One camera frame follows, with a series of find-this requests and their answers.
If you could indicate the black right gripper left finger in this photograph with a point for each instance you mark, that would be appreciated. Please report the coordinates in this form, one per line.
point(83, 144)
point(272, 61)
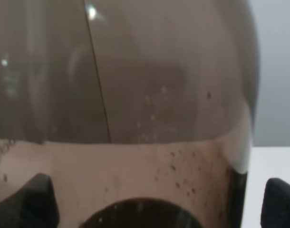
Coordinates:
point(34, 205)

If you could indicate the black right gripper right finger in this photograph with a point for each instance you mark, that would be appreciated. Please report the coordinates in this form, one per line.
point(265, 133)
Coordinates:
point(275, 212)

